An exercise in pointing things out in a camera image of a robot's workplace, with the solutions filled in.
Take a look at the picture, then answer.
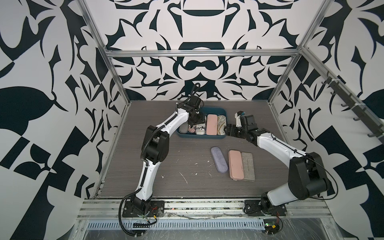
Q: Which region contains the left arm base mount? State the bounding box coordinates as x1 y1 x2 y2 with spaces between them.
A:
122 200 165 218

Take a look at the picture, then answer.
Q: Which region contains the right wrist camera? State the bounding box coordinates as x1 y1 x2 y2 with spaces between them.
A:
235 111 245 127

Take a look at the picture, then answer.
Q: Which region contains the aluminium frame corner post left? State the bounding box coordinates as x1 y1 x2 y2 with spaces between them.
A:
76 0 131 106

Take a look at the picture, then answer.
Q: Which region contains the aluminium frame corner post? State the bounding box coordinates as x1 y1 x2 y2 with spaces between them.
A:
268 0 334 105
76 0 131 106

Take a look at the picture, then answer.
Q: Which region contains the pink glasses case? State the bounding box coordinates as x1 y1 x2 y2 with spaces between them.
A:
206 114 218 136
229 150 244 181

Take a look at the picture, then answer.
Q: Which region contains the aluminium frame corner post right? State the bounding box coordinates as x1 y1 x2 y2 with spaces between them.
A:
268 0 334 105

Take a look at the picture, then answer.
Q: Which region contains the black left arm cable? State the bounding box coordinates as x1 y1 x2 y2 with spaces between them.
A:
118 191 158 238

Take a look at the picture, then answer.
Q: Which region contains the white slotted cable duct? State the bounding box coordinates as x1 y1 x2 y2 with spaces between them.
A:
87 219 265 231

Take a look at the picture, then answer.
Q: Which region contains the aluminium frame back crossbar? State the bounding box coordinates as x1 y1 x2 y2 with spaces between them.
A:
106 49 296 58

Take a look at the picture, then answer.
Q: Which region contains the teal plastic storage box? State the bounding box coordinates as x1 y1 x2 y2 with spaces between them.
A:
176 106 227 140

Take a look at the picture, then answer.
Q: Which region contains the newspaper flag print glasses case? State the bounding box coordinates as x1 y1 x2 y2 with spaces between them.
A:
188 125 197 135

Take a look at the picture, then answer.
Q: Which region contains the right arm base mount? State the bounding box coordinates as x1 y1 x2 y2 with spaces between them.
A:
243 199 287 217

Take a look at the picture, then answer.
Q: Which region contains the text print glasses case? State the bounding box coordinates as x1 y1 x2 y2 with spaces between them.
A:
195 123 207 135

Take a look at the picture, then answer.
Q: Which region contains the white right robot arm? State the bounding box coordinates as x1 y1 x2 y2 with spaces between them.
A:
224 115 331 212

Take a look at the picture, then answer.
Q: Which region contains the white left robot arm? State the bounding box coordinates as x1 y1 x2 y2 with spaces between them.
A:
134 96 206 203

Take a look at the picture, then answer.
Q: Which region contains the grey felt flat glasses case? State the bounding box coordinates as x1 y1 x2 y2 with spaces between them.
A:
241 152 256 182

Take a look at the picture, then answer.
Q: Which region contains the map print glasses case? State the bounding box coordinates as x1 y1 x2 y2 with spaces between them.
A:
217 115 227 136

